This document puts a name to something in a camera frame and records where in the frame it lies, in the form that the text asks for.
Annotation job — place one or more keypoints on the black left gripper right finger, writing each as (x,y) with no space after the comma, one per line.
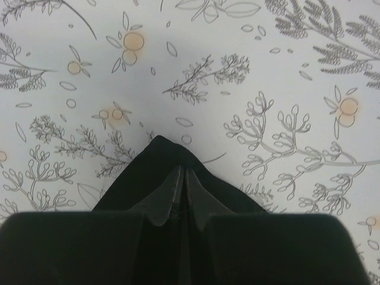
(227,247)

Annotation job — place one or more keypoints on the floral patterned table mat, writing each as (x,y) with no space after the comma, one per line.
(279,99)

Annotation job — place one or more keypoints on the black t shirt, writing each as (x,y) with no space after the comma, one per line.
(151,167)

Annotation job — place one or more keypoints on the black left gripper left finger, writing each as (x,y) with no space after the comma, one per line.
(136,246)

